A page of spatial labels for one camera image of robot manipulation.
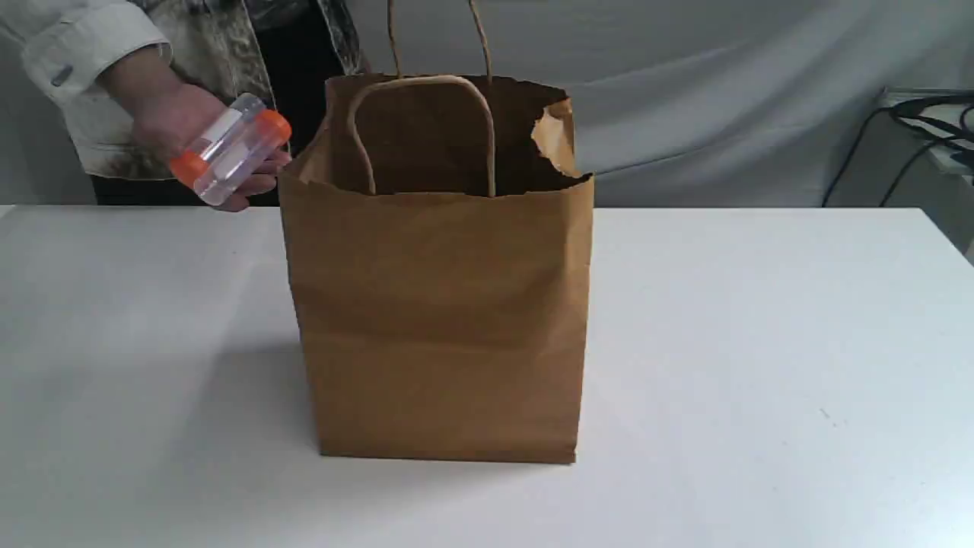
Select person's right hand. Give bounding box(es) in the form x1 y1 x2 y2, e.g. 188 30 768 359
125 83 291 212

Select grey backdrop cloth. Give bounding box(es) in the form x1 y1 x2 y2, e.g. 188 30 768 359
2 1 972 207

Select brown paper bag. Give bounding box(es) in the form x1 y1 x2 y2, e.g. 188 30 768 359
278 2 594 464

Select black cables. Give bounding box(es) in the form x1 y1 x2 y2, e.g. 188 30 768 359
822 93 974 208

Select person's right forearm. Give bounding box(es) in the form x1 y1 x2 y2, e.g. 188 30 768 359
97 46 186 118

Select clear jar orange caps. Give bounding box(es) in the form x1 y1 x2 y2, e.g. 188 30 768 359
168 93 292 207

